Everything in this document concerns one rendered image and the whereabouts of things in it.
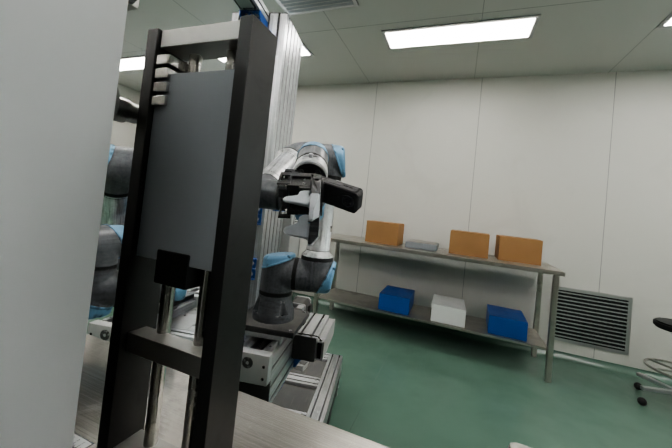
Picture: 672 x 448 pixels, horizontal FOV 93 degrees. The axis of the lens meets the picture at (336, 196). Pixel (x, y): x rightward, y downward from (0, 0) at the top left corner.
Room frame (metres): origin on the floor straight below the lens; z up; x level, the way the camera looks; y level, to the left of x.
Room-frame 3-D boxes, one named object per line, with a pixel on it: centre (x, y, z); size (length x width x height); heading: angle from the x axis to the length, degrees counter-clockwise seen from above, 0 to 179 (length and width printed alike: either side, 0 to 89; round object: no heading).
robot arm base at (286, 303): (1.16, 0.18, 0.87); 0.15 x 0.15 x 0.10
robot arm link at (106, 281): (0.70, 0.48, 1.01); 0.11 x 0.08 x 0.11; 121
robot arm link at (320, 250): (1.16, 0.05, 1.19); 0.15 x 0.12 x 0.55; 88
